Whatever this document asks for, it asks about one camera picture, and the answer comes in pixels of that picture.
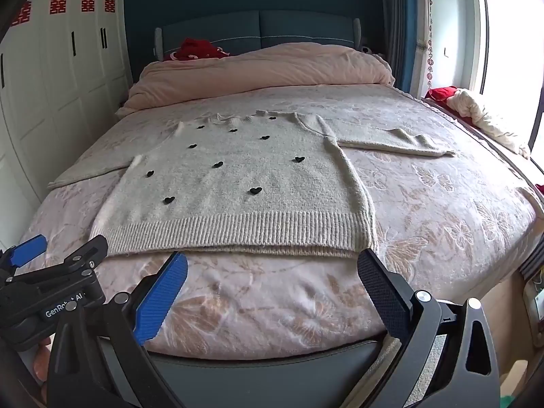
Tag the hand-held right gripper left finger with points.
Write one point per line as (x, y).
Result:
(159, 301)

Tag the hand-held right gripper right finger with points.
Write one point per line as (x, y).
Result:
(382, 297)

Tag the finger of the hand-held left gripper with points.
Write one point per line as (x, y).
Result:
(91, 250)
(27, 248)

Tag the white fluffy towel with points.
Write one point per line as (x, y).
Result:
(255, 178)

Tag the person's left hand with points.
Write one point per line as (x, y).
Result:
(42, 361)

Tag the floral pink bed cover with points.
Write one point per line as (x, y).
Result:
(425, 204)

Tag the grey bed base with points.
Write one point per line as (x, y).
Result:
(255, 374)

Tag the dark striped fabric panel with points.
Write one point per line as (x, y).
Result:
(533, 263)

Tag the white wardrobe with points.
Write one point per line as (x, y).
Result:
(63, 93)

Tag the crumpled white cloth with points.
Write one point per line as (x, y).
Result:
(488, 119)

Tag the plain red cloth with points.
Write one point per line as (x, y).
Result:
(442, 95)

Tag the red cloth with white print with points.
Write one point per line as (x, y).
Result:
(195, 50)

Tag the red paper cutout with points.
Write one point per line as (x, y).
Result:
(22, 12)
(60, 4)
(110, 4)
(88, 3)

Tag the pink duvet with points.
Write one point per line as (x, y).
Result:
(255, 72)

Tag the dark grey curtain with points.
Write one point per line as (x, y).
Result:
(393, 29)

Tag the teal padded headboard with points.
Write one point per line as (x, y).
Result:
(255, 29)

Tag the window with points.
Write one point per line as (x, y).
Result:
(510, 51)

